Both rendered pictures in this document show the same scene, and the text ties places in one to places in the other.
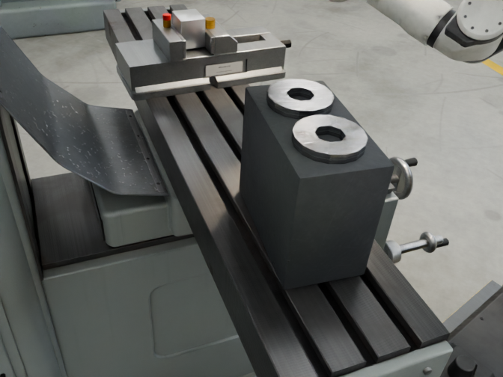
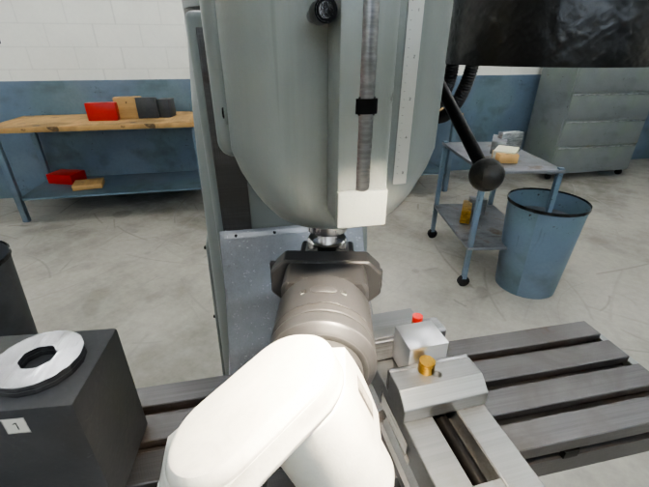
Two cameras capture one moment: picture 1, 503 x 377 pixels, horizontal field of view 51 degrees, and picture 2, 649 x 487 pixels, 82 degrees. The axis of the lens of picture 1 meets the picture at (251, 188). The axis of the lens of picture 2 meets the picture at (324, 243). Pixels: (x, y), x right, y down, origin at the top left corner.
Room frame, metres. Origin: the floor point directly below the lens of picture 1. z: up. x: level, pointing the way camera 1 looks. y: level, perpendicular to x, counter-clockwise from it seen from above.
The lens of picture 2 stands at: (1.02, -0.29, 1.46)
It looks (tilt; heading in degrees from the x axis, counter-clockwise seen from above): 27 degrees down; 103
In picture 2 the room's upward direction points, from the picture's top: straight up
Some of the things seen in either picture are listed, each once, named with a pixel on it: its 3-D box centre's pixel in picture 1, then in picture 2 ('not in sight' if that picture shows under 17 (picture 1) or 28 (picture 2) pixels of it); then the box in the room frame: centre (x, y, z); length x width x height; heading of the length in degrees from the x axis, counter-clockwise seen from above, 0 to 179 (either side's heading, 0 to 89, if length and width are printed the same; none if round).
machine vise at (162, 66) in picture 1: (202, 50); (424, 389); (1.08, 0.13, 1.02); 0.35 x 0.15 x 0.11; 117
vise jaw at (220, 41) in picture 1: (213, 33); (436, 386); (1.09, 0.11, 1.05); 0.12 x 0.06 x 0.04; 27
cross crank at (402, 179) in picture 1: (386, 180); not in sight; (1.14, -0.36, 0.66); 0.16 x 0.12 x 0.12; 114
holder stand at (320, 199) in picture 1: (305, 176); (22, 421); (0.59, -0.07, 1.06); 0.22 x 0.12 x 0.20; 19
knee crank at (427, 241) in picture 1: (415, 245); not in sight; (1.03, -0.44, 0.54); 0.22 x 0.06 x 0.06; 114
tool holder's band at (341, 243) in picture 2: not in sight; (326, 240); (0.94, 0.10, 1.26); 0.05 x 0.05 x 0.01
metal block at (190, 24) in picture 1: (188, 28); (418, 349); (1.06, 0.16, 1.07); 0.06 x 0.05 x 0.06; 27
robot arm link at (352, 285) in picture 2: not in sight; (324, 304); (0.95, 0.01, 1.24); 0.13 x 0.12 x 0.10; 11
